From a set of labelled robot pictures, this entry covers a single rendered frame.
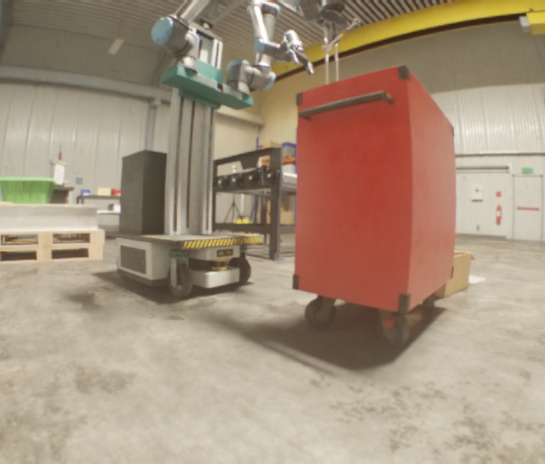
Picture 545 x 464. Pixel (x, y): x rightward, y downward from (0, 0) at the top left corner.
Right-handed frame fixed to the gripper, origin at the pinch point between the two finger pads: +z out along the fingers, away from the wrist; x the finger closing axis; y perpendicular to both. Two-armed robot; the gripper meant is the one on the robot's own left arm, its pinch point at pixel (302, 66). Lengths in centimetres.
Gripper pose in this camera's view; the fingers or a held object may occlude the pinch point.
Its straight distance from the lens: 179.7
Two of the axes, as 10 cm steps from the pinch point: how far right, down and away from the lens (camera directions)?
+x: 7.0, 1.0, 7.1
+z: 1.9, 9.3, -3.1
